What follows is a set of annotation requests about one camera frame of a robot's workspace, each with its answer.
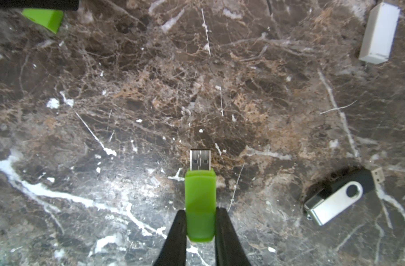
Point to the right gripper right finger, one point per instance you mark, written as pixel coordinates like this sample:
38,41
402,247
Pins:
228,249

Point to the green usb drive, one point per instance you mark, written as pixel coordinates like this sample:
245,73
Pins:
200,197

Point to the white usb drive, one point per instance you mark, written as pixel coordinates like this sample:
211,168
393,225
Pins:
379,33

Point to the green usb cap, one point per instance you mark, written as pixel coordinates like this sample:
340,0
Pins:
50,19

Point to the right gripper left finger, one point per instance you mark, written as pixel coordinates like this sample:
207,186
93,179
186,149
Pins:
173,252

